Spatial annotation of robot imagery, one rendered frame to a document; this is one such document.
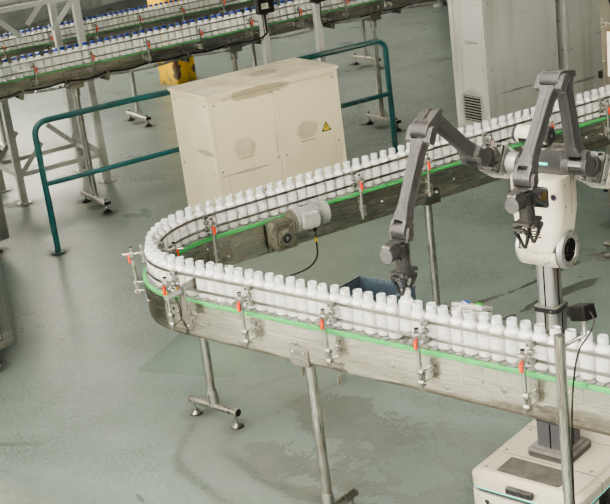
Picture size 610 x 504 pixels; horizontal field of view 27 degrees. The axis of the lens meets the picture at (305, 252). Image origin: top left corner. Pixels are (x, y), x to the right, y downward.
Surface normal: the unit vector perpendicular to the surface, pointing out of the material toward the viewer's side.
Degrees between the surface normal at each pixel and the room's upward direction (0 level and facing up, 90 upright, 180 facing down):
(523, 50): 90
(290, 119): 90
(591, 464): 0
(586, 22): 90
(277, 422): 0
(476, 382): 90
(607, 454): 0
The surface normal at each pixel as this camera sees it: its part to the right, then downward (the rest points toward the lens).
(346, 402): -0.12, -0.94
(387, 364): -0.64, 0.33
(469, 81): -0.83, 0.28
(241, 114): 0.52, 0.22
